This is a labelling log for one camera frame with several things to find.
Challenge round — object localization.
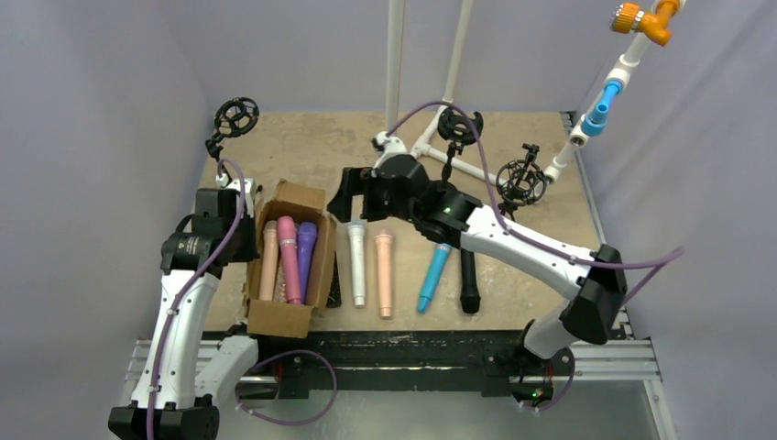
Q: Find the white microphone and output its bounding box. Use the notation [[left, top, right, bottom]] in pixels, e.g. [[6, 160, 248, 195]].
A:
[[346, 220, 367, 308]]

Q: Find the cardboard box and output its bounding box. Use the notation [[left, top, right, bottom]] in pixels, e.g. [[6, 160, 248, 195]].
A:
[[245, 180, 336, 338]]

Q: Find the blue microphone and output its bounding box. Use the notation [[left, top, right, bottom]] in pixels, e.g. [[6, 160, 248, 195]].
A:
[[417, 244, 453, 314]]

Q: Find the round base mic stand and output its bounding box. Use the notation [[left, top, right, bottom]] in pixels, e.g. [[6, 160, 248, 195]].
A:
[[437, 107, 484, 182]]

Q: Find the tripod shock mount stand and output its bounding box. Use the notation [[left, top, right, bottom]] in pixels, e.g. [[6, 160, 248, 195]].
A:
[[205, 97, 260, 162], [497, 143, 549, 220]]

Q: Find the black microphone orange cap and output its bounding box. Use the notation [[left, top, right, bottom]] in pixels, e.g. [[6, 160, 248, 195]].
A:
[[460, 249, 481, 314]]

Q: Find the beige microphone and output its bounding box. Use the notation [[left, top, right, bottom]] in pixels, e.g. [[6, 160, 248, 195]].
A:
[[258, 220, 279, 302], [375, 230, 393, 319]]

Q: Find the black sparkly microphone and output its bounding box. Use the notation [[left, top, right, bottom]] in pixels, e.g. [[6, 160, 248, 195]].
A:
[[326, 256, 342, 308]]

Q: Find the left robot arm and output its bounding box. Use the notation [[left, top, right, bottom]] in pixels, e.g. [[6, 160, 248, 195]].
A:
[[108, 183, 258, 439]]

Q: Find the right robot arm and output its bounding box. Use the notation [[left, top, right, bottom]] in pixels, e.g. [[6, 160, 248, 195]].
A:
[[327, 154, 627, 359]]

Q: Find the pink microphone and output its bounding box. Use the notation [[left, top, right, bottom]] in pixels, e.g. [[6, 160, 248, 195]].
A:
[[277, 215, 301, 304]]

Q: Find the purple microphone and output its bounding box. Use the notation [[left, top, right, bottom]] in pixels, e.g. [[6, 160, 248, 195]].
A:
[[297, 222, 318, 303]]

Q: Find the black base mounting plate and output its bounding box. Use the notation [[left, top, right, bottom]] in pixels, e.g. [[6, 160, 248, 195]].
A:
[[200, 330, 575, 402]]

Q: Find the PVC pipe with coloured fittings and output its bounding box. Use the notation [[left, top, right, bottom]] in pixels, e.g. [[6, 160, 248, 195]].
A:
[[544, 0, 686, 183]]

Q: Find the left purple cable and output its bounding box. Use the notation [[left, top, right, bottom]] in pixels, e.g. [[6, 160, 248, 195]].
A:
[[145, 159, 338, 440]]

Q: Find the white PVC pipe frame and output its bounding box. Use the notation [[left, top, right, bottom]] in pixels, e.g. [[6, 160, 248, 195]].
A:
[[384, 0, 523, 183]]

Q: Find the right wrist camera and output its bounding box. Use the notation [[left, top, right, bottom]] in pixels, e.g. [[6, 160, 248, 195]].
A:
[[371, 131, 409, 168]]

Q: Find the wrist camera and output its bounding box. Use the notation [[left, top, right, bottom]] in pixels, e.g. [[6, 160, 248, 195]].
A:
[[371, 131, 409, 168], [214, 173, 263, 217]]

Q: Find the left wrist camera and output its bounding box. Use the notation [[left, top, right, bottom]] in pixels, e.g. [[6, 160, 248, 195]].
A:
[[214, 173, 263, 217]]

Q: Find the aluminium rail frame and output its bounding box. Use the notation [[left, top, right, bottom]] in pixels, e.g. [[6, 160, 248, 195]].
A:
[[136, 130, 658, 413]]

